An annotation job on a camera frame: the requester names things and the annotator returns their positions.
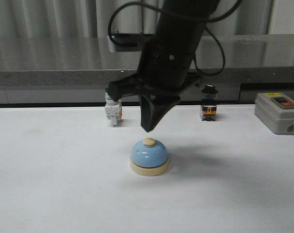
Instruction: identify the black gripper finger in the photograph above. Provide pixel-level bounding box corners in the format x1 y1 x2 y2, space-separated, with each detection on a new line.
149 96 180 131
139 95 159 132

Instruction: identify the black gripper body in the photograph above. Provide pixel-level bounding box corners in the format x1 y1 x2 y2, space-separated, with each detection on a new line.
108 40 202 101

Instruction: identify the blue and cream call bell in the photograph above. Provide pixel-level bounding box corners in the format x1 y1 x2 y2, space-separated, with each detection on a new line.
130 137 169 176

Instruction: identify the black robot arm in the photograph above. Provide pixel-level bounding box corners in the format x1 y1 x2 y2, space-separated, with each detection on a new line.
108 0 216 132

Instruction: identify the grey stone counter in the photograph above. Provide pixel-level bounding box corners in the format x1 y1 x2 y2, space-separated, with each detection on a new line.
0 34 294 107

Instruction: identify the grey curtain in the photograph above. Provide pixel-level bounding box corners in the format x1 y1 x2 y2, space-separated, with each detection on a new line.
0 0 294 38

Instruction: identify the green pushbutton switch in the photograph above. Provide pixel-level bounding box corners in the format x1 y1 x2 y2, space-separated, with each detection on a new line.
105 88 122 127

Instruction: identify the black selector switch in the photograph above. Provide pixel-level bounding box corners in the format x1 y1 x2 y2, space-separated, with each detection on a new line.
200 84 218 121

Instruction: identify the black cable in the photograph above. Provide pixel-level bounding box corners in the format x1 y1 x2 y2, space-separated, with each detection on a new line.
107 0 244 76

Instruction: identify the grey on off switch box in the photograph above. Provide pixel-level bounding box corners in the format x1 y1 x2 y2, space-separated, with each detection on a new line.
255 92 294 135

